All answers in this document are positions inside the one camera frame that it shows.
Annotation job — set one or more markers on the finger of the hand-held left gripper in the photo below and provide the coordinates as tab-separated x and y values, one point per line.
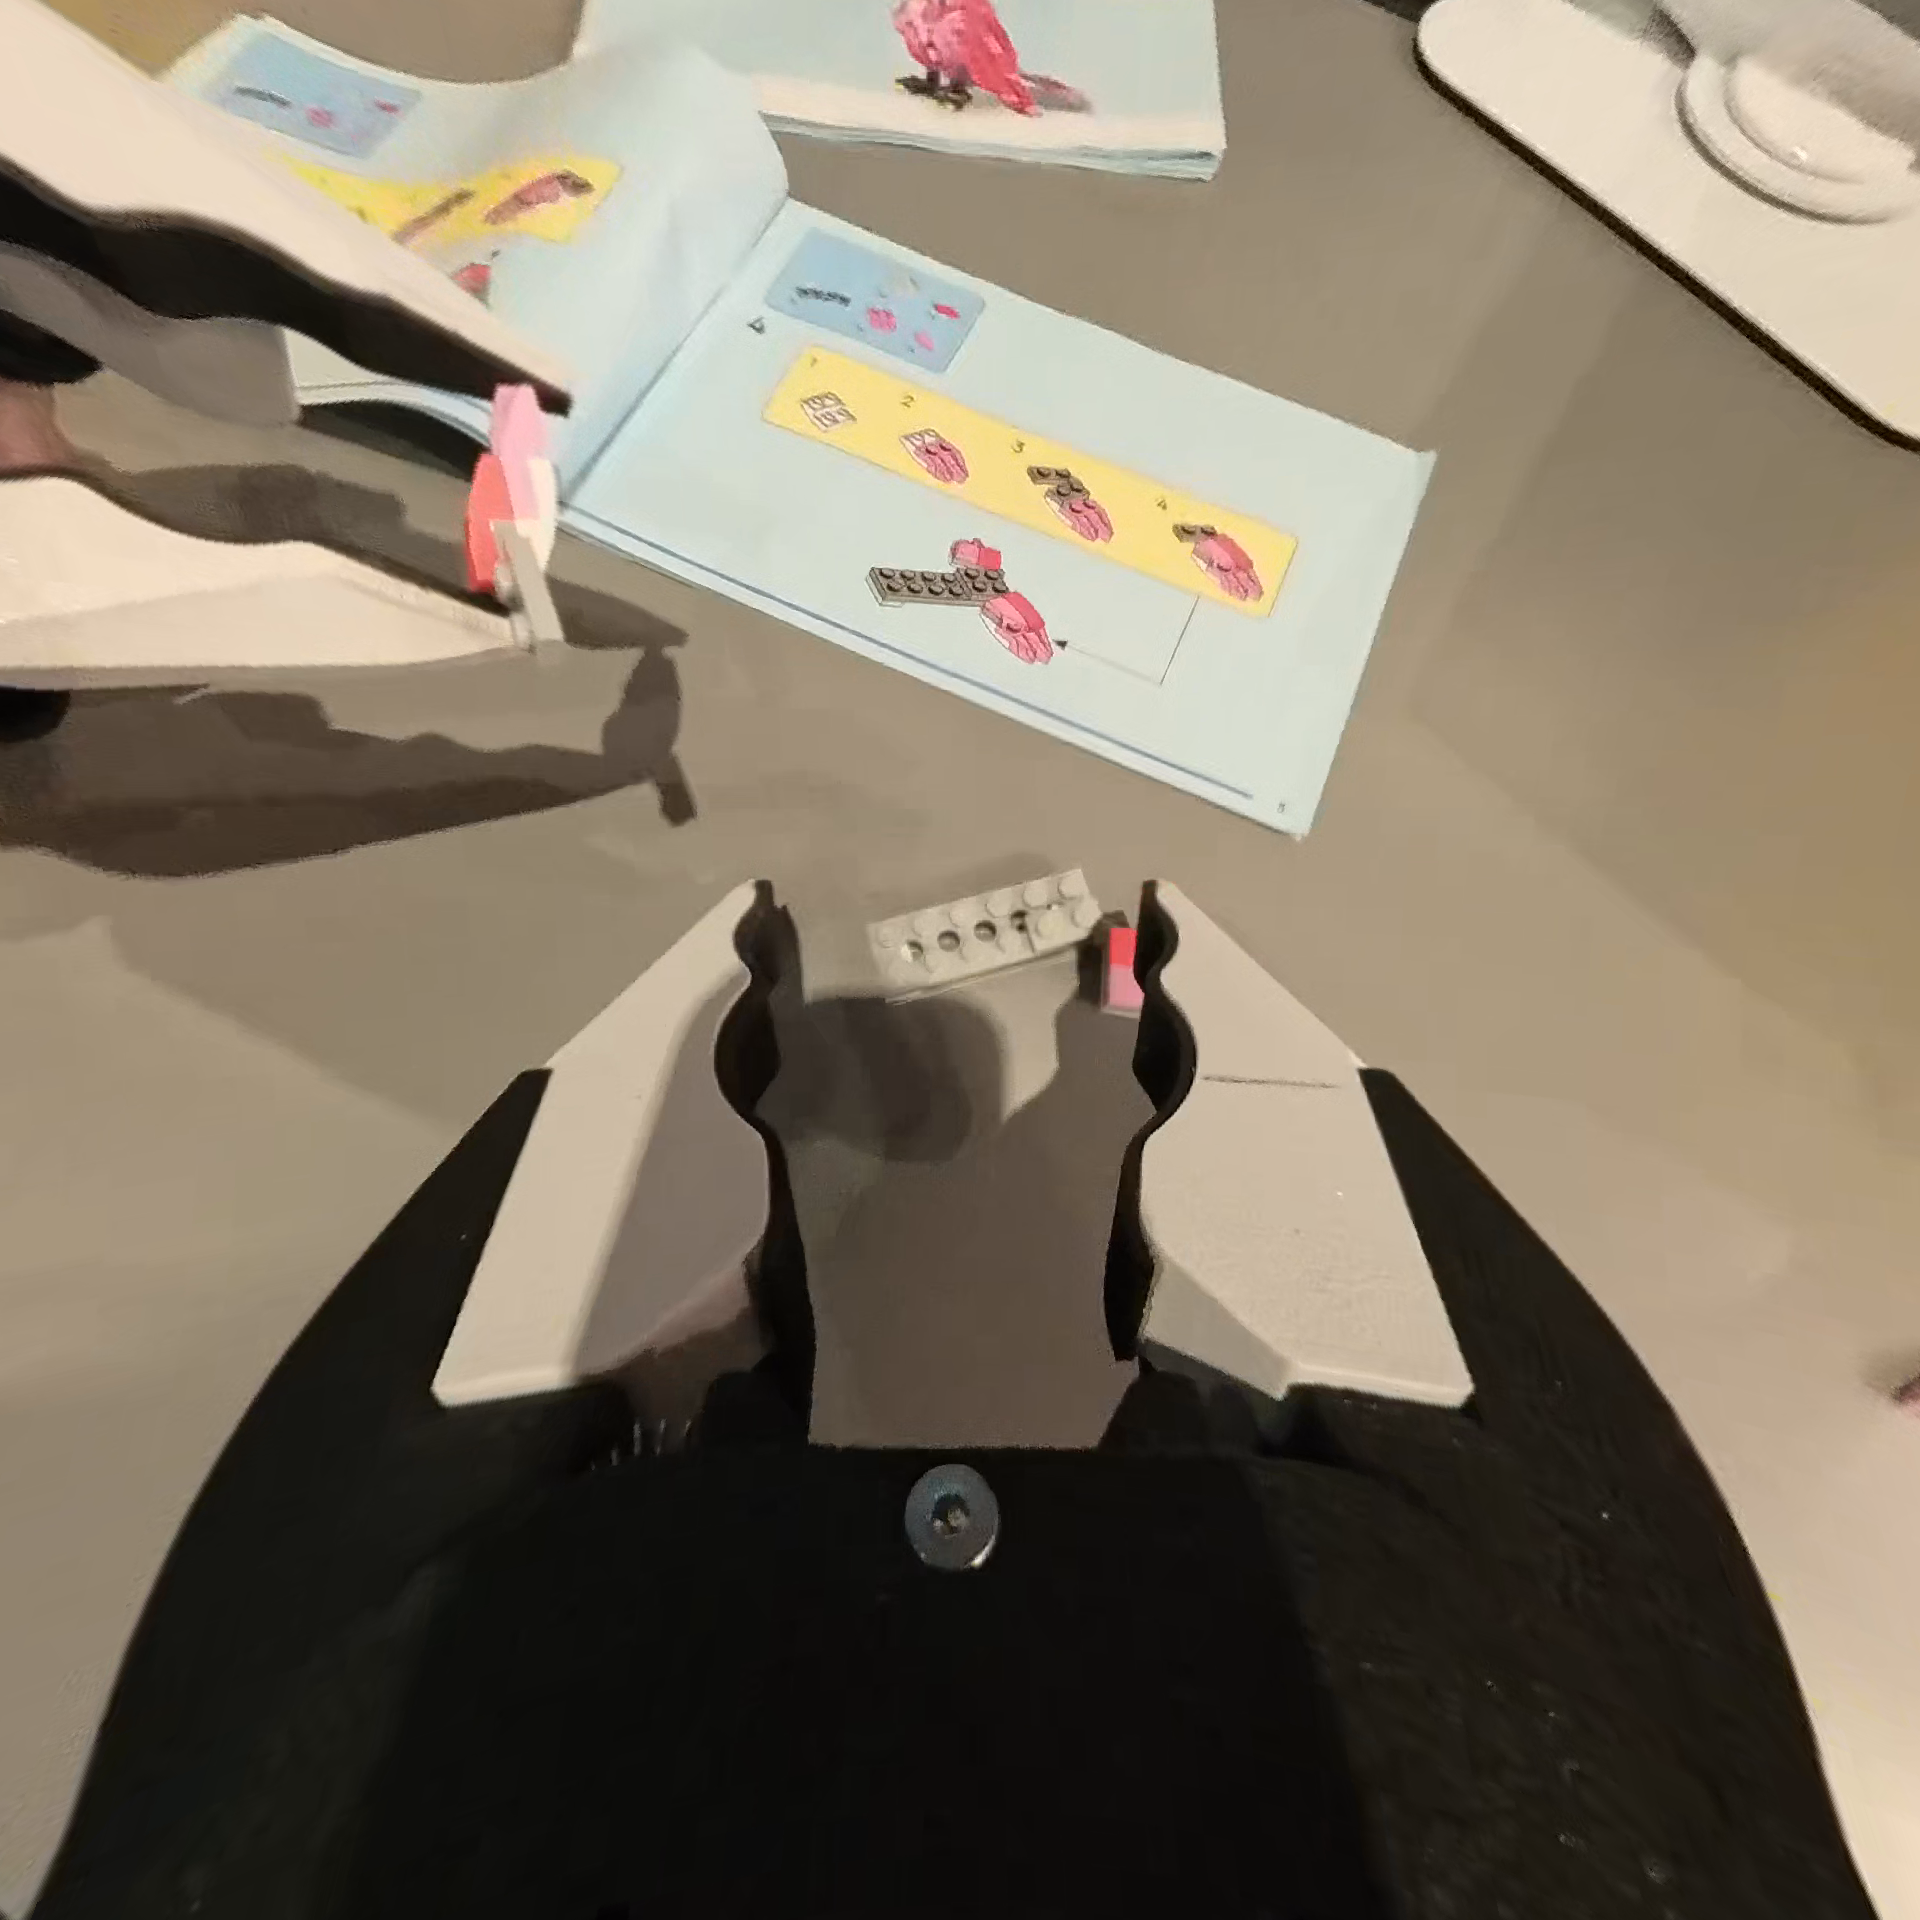
225	599
181	166

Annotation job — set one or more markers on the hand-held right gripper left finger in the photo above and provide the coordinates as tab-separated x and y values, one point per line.
617	1201

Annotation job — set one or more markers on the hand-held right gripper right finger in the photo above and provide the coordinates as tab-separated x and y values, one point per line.
1290	1215

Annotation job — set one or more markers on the pink brick assembly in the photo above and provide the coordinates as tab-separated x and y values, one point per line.
505	511

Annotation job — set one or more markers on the grey plate brick assembly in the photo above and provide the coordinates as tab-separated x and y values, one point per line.
974	937

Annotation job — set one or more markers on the grey desk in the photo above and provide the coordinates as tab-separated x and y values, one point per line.
1530	932

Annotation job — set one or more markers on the light blue instruction booklet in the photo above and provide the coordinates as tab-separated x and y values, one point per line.
961	495

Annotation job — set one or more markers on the bird cover instruction booklet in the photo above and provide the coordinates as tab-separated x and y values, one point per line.
1020	89

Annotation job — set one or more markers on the white board with round base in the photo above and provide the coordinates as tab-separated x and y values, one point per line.
1622	225

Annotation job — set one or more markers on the clear glass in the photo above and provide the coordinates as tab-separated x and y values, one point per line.
1801	135

